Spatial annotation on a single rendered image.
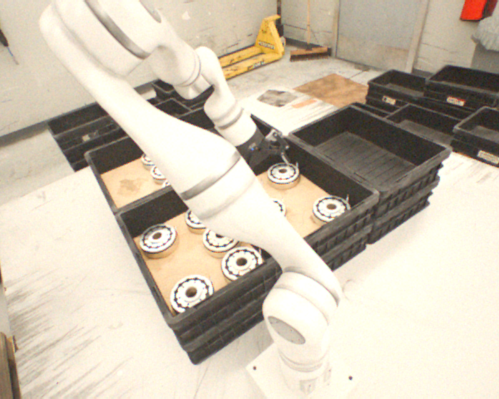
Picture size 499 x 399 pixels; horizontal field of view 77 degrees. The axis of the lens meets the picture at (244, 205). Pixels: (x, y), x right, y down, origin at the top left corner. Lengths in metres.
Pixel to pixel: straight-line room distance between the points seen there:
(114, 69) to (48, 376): 0.82
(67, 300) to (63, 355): 0.17
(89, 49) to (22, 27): 3.54
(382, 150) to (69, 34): 1.03
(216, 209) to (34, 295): 0.92
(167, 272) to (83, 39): 0.62
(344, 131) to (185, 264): 0.79
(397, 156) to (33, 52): 3.49
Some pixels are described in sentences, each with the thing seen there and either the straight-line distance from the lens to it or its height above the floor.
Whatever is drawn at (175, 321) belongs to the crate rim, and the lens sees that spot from 0.67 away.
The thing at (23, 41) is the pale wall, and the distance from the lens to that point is 3.93.
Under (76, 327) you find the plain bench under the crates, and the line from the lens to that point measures 1.06.
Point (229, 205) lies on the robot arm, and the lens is 0.36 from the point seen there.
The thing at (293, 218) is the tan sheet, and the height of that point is 0.83.
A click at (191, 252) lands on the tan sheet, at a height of 0.83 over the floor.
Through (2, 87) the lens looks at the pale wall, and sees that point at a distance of 3.99.
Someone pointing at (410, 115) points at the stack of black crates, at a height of 0.42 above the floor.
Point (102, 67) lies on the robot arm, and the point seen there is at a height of 1.40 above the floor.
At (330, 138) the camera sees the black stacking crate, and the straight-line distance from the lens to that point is 1.26.
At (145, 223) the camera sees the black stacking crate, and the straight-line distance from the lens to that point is 0.97.
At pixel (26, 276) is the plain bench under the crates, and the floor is 0.70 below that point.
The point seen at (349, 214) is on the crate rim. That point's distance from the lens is 0.81.
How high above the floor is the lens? 1.50
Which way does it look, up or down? 43 degrees down
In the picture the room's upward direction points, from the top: 9 degrees counter-clockwise
